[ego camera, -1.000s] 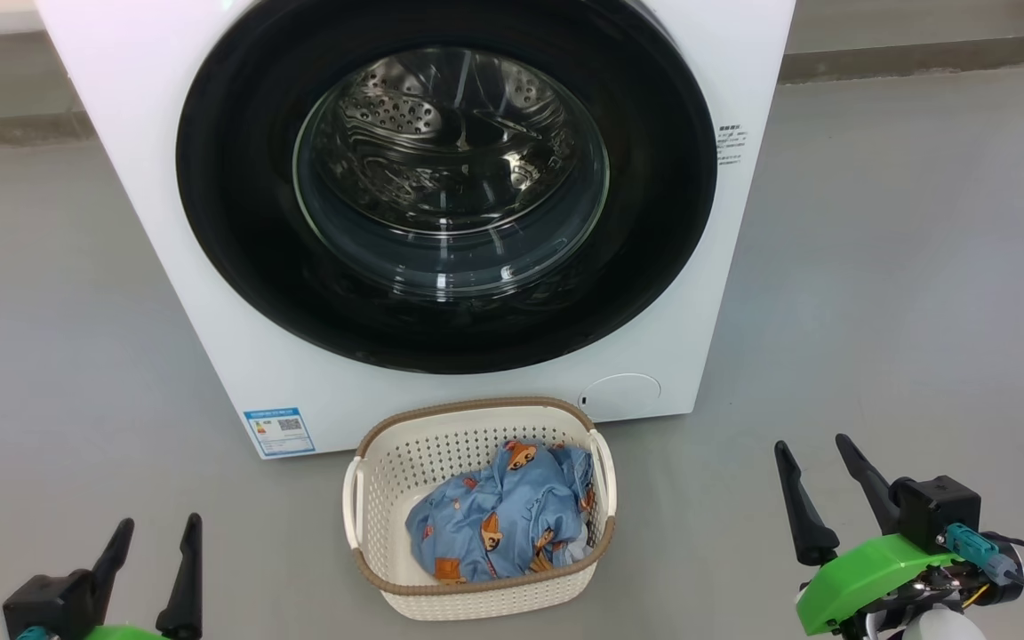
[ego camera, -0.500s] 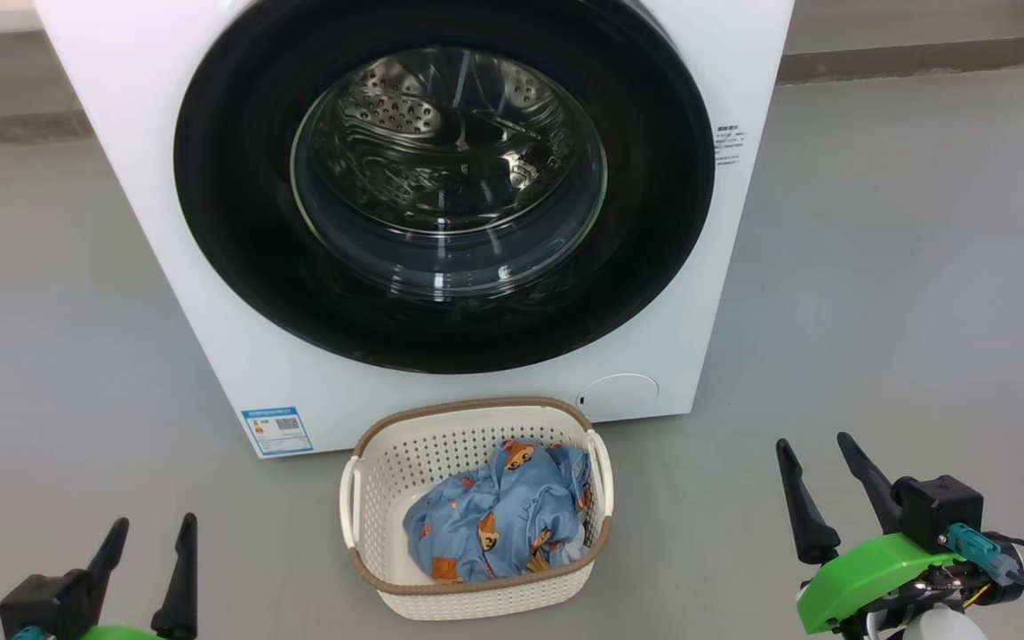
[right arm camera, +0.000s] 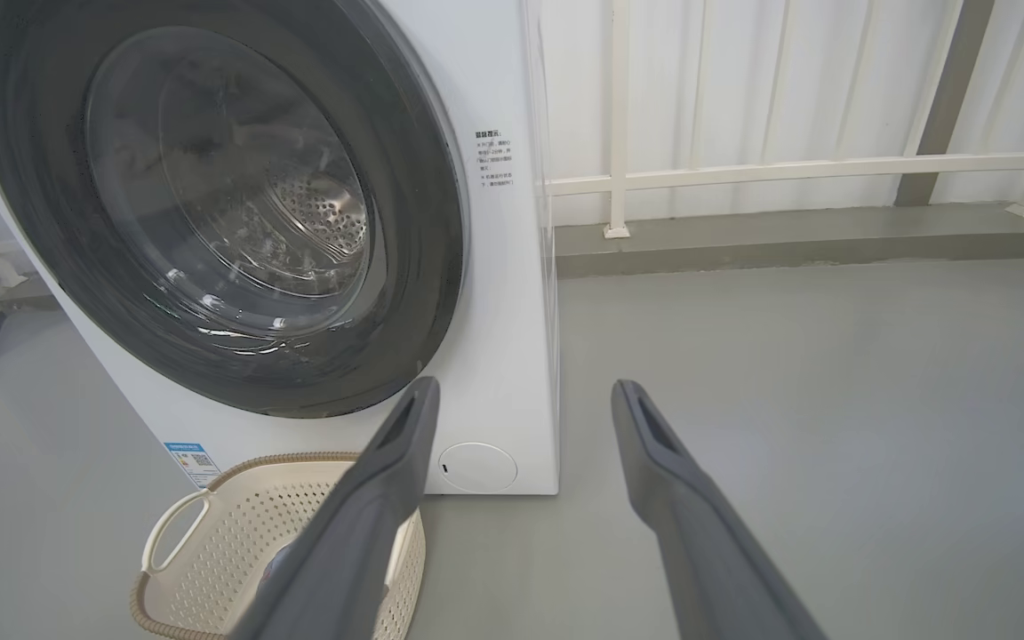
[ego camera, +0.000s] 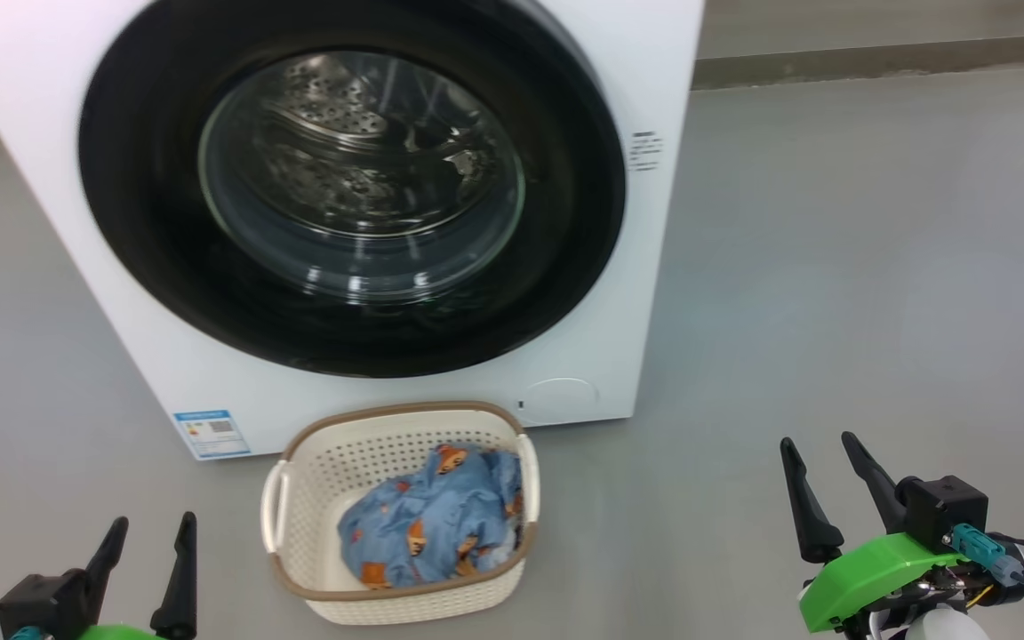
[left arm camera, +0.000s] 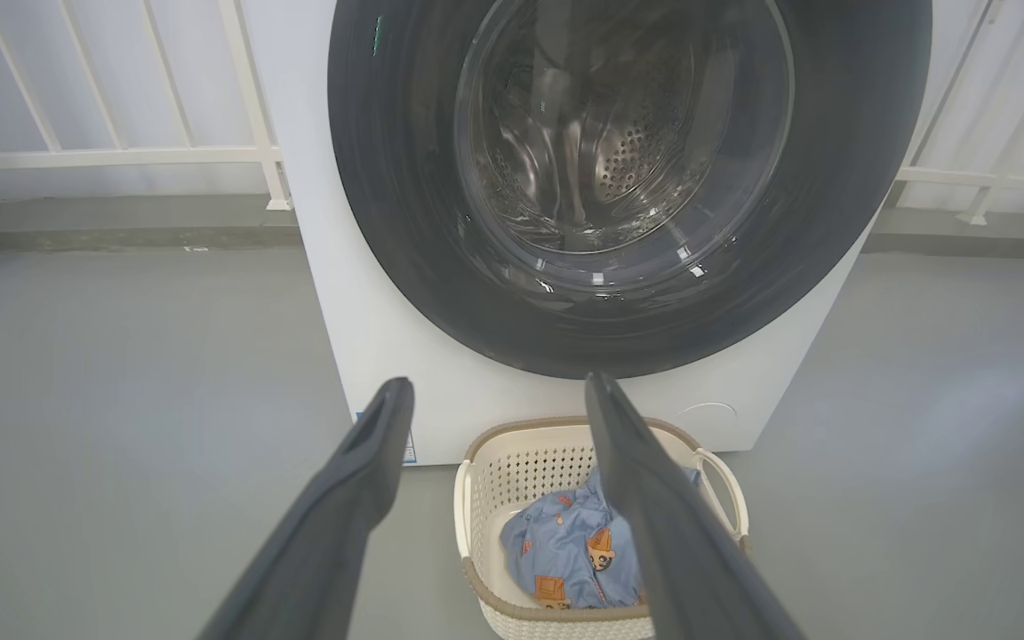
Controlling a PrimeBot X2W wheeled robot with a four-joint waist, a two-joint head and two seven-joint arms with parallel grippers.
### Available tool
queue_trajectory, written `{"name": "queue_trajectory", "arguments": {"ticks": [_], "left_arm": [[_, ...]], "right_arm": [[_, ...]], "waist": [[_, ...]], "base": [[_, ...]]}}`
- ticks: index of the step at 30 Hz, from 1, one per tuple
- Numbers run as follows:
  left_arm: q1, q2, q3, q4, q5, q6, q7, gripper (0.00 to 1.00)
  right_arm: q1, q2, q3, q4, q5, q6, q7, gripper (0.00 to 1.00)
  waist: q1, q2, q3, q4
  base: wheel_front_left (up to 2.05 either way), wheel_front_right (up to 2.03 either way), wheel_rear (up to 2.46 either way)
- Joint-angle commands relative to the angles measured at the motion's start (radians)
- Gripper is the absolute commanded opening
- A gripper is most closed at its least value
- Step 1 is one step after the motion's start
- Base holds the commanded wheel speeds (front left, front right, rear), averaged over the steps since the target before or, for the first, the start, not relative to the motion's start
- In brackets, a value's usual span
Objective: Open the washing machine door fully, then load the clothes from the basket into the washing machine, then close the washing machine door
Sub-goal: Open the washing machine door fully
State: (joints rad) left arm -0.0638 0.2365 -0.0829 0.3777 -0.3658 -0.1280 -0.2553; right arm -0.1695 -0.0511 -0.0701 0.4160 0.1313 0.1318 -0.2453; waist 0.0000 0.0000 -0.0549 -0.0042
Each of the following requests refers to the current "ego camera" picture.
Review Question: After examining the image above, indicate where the blue bear print garment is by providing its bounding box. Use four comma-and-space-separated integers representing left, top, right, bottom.
337, 443, 526, 590

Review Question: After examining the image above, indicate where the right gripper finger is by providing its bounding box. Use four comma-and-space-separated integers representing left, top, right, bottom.
841, 431, 911, 536
779, 436, 845, 564

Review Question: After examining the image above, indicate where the round white filter cover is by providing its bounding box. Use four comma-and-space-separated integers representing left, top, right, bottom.
521, 378, 600, 426

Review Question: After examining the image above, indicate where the black round glass washer door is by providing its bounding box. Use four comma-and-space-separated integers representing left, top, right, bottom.
78, 0, 627, 379

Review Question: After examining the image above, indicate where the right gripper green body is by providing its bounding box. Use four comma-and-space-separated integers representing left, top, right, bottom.
798, 531, 1011, 636

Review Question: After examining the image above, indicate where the blue energy label sticker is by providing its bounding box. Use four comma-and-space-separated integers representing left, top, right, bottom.
172, 409, 252, 460

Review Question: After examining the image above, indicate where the cream perforated laundry basket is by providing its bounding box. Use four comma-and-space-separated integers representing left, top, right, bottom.
260, 401, 541, 626

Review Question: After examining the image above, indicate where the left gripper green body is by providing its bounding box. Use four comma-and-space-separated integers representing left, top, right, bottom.
68, 622, 168, 640

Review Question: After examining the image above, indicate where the perforated steel washer drum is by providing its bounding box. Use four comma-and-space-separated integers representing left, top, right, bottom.
201, 51, 526, 303

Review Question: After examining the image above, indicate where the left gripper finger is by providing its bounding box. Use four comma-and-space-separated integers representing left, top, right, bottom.
81, 516, 130, 625
149, 511, 200, 639

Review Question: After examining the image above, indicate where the white front-load washing machine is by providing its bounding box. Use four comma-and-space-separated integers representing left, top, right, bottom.
0, 0, 707, 461

